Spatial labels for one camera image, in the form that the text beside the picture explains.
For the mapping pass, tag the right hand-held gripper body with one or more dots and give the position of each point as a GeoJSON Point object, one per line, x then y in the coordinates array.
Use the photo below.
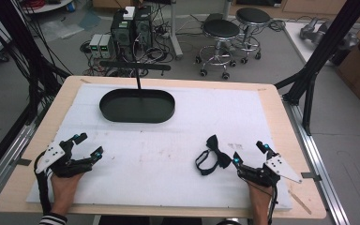
{"type": "Point", "coordinates": [278, 165]}

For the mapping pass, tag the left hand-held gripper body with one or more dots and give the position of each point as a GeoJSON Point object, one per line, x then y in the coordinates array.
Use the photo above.
{"type": "Point", "coordinates": [54, 156]}

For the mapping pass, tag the black bow tie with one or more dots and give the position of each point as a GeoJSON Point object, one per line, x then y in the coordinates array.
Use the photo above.
{"type": "Point", "coordinates": [220, 157]}

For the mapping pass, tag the person's left hand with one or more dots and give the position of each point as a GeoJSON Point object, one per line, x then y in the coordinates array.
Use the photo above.
{"type": "Point", "coordinates": [63, 190]}

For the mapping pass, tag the person's right hand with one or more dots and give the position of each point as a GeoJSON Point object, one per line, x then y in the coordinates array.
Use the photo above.
{"type": "Point", "coordinates": [261, 198]}

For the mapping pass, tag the thin wooden stick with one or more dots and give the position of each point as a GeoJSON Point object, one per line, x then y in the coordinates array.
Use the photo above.
{"type": "Point", "coordinates": [300, 202]}

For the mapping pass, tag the white foam mat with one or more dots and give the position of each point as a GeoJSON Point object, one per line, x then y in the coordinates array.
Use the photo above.
{"type": "Point", "coordinates": [156, 156]}

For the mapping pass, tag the black stand with oval tray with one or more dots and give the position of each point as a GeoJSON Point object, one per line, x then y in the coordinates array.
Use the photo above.
{"type": "Point", "coordinates": [137, 108]}

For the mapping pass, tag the grey power supply unit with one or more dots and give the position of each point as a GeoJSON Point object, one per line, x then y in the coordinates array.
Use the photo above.
{"type": "Point", "coordinates": [95, 45]}
{"type": "Point", "coordinates": [107, 46]}

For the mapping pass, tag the black computer tower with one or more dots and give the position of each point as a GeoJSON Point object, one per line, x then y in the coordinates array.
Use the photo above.
{"type": "Point", "coordinates": [122, 34]}
{"type": "Point", "coordinates": [143, 28]}

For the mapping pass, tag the black round stool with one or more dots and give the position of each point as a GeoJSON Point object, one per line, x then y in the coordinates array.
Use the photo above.
{"type": "Point", "coordinates": [252, 15]}
{"type": "Point", "coordinates": [221, 29]}

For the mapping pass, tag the grey machine part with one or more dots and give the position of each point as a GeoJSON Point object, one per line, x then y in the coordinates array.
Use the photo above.
{"type": "Point", "coordinates": [320, 31]}

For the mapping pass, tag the white box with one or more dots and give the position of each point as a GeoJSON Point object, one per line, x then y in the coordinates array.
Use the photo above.
{"type": "Point", "coordinates": [129, 13]}

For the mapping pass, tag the white round table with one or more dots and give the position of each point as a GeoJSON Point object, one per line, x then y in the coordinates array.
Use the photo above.
{"type": "Point", "coordinates": [48, 6]}

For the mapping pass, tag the grey table leg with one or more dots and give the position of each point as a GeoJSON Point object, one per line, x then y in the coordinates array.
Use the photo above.
{"type": "Point", "coordinates": [175, 34]}

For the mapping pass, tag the aluminium rail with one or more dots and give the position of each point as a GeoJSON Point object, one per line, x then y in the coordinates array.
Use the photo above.
{"type": "Point", "coordinates": [9, 156]}
{"type": "Point", "coordinates": [320, 162]}

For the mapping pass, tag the black metal frame stand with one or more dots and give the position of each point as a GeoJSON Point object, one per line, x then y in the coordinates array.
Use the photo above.
{"type": "Point", "coordinates": [28, 56]}
{"type": "Point", "coordinates": [322, 56]}

